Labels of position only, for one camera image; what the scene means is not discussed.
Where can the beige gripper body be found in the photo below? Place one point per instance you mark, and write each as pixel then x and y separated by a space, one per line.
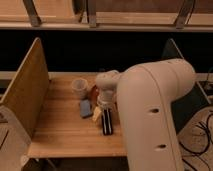
pixel 105 98

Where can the right dark divider panel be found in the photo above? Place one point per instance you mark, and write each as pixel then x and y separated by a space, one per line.
pixel 186 107

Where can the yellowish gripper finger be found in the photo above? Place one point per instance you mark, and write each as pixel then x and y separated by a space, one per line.
pixel 96 114

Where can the translucent ceramic cup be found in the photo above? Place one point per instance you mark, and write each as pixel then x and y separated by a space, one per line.
pixel 79 87

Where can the blue sponge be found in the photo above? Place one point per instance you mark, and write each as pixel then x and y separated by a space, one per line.
pixel 85 108

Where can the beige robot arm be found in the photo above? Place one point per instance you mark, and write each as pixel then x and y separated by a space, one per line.
pixel 143 95

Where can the left wooden divider panel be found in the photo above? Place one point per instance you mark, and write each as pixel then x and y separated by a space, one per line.
pixel 22 101

